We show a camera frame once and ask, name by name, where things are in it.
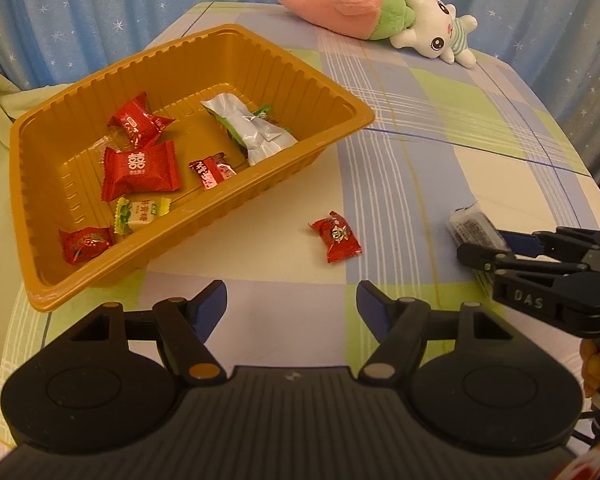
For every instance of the red packet white symbol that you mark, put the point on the red packet white symbol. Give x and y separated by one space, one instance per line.
140 172

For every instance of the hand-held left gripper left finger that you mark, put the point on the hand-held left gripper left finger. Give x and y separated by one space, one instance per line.
212 305

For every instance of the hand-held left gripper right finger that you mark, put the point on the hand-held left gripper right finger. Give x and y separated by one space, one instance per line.
372 306

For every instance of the blue star curtain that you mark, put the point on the blue star curtain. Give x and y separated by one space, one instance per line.
105 10

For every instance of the orange plastic tray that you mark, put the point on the orange plastic tray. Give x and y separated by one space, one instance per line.
290 80

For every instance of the black white packet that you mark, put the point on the black white packet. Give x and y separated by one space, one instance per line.
467 225

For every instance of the silver green pouch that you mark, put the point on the silver green pouch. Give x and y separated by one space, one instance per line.
255 132

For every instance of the red white label candy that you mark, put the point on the red white label candy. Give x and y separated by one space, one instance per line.
137 120

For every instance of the red cartoon print candy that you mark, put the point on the red cartoon print candy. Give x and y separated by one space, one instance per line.
337 236

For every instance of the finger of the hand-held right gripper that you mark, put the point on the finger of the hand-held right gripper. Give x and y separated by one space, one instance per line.
525 242
485 257

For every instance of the dark red candy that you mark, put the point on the dark red candy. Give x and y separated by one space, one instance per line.
211 171

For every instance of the red shiny candy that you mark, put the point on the red shiny candy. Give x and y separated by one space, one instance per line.
85 244

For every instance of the yellow green candy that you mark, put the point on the yellow green candy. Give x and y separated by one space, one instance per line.
140 214

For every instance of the red white printed cloth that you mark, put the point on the red white printed cloth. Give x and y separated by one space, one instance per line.
580 470

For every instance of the rabbit carrot plush toy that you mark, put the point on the rabbit carrot plush toy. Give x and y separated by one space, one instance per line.
432 27

